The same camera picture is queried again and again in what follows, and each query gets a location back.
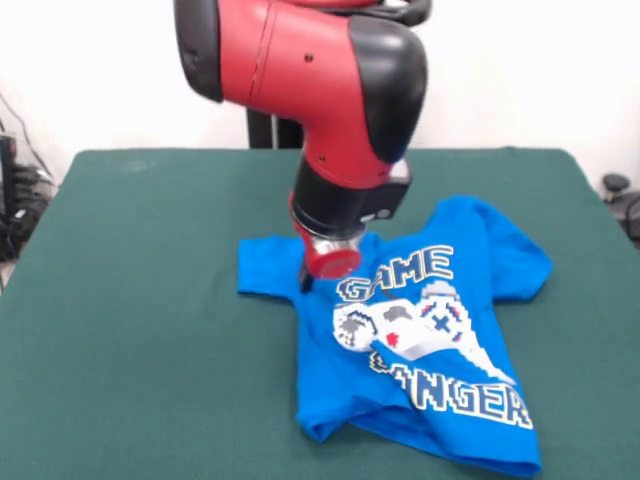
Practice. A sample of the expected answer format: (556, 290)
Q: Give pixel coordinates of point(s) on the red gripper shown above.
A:
(330, 260)

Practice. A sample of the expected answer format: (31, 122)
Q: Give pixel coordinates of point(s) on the blue printed t-shirt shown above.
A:
(400, 350)

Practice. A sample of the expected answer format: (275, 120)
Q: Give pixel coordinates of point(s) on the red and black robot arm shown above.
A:
(320, 100)

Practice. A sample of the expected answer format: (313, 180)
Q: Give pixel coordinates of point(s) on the dark green tablecloth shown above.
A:
(125, 350)

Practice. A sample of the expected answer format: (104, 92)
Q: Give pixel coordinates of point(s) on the black office chair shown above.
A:
(625, 200)

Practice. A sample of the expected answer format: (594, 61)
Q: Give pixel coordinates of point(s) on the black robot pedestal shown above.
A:
(270, 130)

